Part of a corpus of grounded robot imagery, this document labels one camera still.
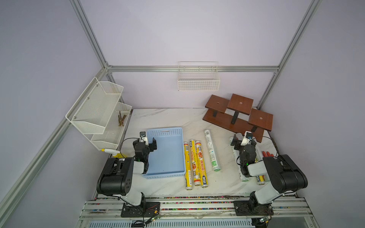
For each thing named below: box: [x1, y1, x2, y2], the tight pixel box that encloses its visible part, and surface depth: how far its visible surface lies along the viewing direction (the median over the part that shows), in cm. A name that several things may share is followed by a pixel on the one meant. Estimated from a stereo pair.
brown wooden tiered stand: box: [202, 93, 274, 143], surface depth 100 cm
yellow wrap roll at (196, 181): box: [189, 139, 202, 187], surface depth 88 cm
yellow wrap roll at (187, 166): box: [183, 141, 193, 191], surface depth 84 cm
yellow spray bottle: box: [101, 148, 126, 159], surface depth 78 cm
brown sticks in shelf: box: [117, 110, 127, 127], surface depth 97 cm
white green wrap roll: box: [204, 129, 221, 172], surface depth 92 cm
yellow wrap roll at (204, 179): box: [195, 140, 209, 189], surface depth 88 cm
